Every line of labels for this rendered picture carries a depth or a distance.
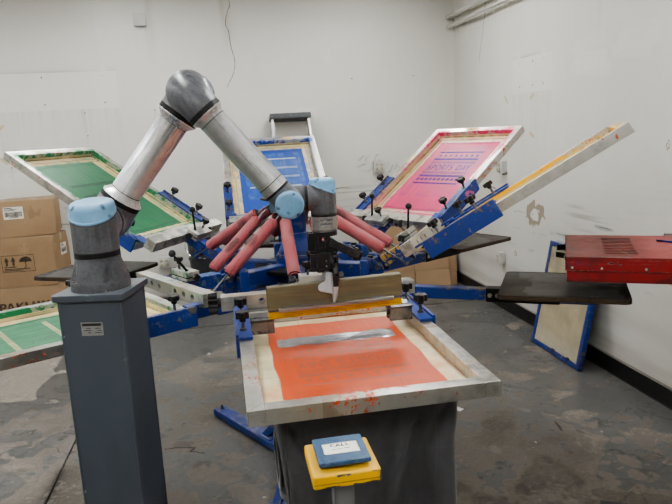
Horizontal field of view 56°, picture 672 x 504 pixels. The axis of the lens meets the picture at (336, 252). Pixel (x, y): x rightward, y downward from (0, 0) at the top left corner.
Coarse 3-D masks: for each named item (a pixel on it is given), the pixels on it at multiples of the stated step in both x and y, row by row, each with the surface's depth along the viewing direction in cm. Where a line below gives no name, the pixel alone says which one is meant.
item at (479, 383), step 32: (288, 320) 212; (416, 320) 196; (448, 352) 168; (256, 384) 150; (416, 384) 146; (448, 384) 145; (480, 384) 145; (256, 416) 136; (288, 416) 138; (320, 416) 139
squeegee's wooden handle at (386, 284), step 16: (272, 288) 183; (288, 288) 183; (304, 288) 184; (352, 288) 187; (368, 288) 188; (384, 288) 189; (400, 288) 190; (272, 304) 183; (288, 304) 184; (304, 304) 185
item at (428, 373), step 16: (352, 320) 209; (368, 320) 208; (384, 320) 207; (400, 336) 191; (416, 352) 176; (416, 368) 165; (432, 368) 164; (368, 384) 156; (384, 384) 155; (400, 384) 155
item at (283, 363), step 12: (312, 324) 207; (324, 324) 206; (276, 336) 196; (288, 336) 196; (300, 336) 195; (276, 348) 185; (288, 348) 185; (300, 348) 184; (312, 348) 184; (276, 360) 176; (288, 360) 175; (276, 372) 167; (288, 372) 166; (288, 384) 158; (300, 384) 158; (336, 384) 157; (348, 384) 156; (360, 384) 156; (288, 396) 151; (300, 396) 151; (312, 396) 150
